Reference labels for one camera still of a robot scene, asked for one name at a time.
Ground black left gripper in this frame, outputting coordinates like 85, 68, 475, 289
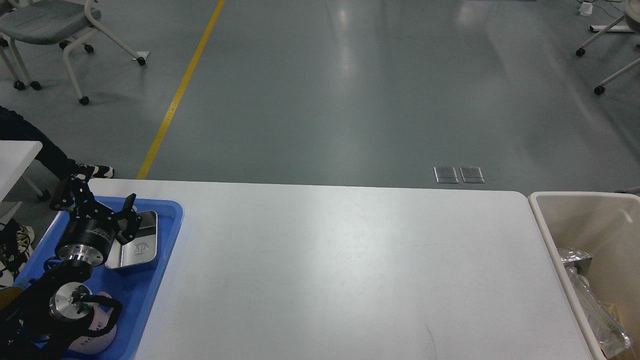
49, 171, 142, 267

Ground stainless steel rectangular tin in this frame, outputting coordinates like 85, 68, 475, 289
104, 210, 159, 274

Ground pink ribbed mug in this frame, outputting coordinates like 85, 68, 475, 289
67, 291, 119, 353

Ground aluminium foil tray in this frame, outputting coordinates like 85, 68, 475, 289
557, 246, 633, 358

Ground dark blue mug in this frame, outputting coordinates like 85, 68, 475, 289
0, 285, 25, 312

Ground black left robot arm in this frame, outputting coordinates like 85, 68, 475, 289
1, 170, 142, 360

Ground blue plastic tray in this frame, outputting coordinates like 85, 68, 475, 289
14, 198, 183, 360

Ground person in dark trousers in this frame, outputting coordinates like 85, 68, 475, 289
0, 107, 115, 277

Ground white side table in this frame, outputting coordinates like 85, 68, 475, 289
0, 140, 51, 202

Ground grey office chair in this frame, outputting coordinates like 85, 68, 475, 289
0, 0, 149, 106

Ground left metal floor plate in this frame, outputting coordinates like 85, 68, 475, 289
433, 166, 460, 184

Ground metal floor plate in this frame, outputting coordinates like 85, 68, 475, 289
459, 166, 486, 184
433, 166, 460, 184

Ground right metal floor plate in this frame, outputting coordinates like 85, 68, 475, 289
459, 166, 486, 184

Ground beige plastic bin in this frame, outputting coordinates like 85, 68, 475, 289
528, 191, 640, 360

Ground white chair base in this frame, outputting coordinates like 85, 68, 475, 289
575, 0, 640, 96

